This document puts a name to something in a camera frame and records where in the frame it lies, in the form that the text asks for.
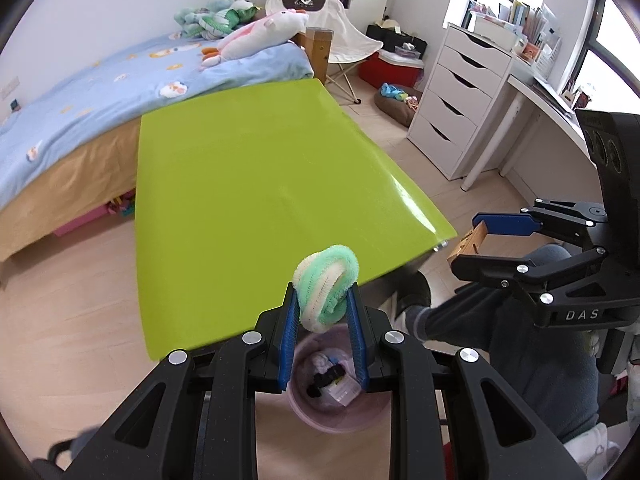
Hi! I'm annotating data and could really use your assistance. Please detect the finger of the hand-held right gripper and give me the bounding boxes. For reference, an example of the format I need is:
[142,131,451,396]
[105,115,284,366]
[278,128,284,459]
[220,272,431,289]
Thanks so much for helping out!
[472,199,610,246]
[450,247,615,311]

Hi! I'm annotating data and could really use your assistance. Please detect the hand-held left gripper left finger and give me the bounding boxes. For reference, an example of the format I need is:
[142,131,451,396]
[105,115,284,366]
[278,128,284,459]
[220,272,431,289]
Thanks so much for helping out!
[57,282,301,480]

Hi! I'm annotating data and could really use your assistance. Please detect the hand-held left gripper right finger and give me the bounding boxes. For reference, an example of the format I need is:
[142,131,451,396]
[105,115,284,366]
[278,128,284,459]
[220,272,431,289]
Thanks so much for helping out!
[347,285,586,480]

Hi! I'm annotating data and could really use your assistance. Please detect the small wooden block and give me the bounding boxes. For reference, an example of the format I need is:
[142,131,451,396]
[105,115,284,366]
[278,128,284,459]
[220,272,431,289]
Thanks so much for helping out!
[447,222,490,263]

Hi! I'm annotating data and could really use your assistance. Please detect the black fuzzy sock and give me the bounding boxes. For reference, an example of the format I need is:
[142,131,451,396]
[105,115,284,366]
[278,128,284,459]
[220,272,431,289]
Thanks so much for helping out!
[312,366,347,386]

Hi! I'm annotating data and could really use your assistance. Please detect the pink plastic bin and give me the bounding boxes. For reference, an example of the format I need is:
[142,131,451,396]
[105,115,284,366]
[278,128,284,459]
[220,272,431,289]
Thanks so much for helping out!
[286,324,393,435]

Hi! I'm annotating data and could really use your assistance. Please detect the clear plastic wrapper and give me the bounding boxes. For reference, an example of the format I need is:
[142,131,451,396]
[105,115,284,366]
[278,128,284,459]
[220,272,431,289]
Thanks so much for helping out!
[325,377,362,407]

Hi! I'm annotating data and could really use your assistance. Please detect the person's leg in dark pants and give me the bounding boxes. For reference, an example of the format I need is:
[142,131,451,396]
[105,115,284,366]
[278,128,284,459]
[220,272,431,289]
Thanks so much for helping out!
[392,242,603,447]

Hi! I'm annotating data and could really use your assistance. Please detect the white desk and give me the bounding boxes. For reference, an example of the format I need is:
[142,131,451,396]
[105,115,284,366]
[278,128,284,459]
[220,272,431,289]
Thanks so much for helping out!
[462,71,603,193]

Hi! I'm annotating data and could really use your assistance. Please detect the white drawer cabinet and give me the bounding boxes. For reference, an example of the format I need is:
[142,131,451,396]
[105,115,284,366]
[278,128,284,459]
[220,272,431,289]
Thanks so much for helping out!
[406,21,520,182]

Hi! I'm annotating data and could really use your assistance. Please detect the brown cushion with toys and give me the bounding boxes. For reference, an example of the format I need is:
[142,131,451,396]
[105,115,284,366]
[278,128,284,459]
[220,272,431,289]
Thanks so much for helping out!
[374,81,426,129]

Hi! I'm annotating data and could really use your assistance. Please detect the white plastic basket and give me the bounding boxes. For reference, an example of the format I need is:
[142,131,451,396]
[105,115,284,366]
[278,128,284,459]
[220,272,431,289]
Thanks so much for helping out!
[529,37,572,82]

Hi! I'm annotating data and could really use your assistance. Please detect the red storage box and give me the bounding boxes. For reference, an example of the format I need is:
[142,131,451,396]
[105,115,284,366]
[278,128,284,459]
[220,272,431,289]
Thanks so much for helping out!
[356,50,426,92]

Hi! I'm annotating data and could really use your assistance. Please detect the white storage box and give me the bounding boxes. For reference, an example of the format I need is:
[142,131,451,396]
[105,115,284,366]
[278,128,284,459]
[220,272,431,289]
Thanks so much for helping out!
[471,12,529,53]

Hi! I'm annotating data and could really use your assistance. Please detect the row of books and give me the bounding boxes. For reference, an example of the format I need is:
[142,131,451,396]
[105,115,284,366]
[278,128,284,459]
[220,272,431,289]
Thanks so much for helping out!
[469,0,563,46]

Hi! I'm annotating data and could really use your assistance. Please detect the black bag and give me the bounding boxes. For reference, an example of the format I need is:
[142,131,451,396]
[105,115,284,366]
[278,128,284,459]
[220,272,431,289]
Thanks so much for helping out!
[365,21,429,61]

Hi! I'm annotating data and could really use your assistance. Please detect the pink box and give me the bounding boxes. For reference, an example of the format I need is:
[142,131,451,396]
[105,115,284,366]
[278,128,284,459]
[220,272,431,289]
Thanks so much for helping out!
[50,189,138,239]

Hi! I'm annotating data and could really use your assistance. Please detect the white folding chair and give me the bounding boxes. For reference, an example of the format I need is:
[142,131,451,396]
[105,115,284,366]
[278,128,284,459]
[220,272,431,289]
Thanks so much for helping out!
[264,0,387,107]

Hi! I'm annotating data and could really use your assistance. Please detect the wooden bed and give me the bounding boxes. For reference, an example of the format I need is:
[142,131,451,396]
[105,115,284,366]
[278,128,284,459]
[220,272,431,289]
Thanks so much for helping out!
[0,27,335,263]

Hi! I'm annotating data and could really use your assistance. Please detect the light blue printed blanket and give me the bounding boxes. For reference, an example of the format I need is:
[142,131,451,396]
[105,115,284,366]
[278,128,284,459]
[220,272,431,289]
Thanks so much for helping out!
[0,30,317,211]

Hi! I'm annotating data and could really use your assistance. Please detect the white pink plush toy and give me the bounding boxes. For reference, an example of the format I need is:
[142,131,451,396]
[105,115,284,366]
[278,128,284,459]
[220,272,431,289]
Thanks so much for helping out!
[199,7,311,70]

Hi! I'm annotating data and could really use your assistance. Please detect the green plush toy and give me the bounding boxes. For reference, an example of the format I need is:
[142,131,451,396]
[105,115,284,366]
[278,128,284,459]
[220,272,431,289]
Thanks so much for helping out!
[174,0,262,41]

